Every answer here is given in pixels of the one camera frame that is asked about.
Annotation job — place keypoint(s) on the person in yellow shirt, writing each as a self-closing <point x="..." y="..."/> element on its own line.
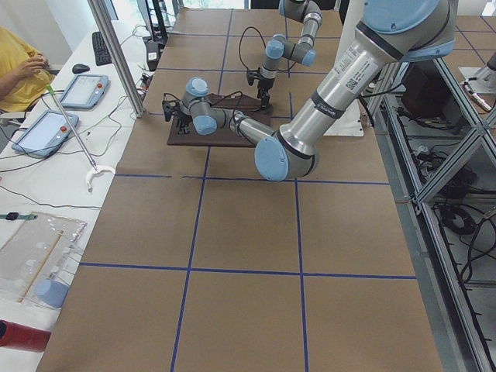
<point x="25" y="73"/>

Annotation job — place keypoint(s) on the dark brown t-shirt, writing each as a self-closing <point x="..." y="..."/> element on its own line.
<point x="223" y="136"/>

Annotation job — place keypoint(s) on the black computer mouse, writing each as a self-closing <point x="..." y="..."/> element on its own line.
<point x="80" y="68"/>

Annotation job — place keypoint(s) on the green smart watch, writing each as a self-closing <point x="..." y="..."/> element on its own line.
<point x="13" y="216"/>

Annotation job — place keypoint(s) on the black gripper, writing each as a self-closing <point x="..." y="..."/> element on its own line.
<point x="264" y="84"/>
<point x="183" y="120"/>

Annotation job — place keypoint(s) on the aluminium frame rack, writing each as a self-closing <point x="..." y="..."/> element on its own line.
<point x="439" y="141"/>

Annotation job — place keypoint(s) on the lower blue teach pendant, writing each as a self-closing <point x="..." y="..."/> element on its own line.
<point x="44" y="137"/>

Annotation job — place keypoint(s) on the upper blue teach pendant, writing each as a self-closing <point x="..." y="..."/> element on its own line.
<point x="84" y="91"/>

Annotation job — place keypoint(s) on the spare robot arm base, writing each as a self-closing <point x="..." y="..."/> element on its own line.
<point x="480" y="80"/>

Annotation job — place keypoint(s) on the aluminium frame post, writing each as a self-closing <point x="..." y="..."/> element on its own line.
<point x="104" y="24"/>

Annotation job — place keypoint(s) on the black keyboard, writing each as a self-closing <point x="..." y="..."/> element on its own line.
<point x="101" y="51"/>

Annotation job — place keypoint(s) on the red cylinder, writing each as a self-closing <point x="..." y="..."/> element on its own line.
<point x="22" y="337"/>

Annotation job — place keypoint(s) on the clear plastic bag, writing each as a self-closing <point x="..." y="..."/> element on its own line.
<point x="44" y="248"/>

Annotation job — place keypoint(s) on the blue teach pendant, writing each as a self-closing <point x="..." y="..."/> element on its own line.
<point x="84" y="91"/>
<point x="44" y="137"/>

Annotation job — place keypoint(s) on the reacher grabber stick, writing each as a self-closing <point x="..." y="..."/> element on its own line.
<point x="95" y="168"/>

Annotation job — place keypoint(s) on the light blue cap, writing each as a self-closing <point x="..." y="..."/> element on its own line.
<point x="52" y="292"/>

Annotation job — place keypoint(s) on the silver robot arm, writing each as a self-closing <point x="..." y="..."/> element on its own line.
<point x="309" y="15"/>
<point x="389" y="31"/>

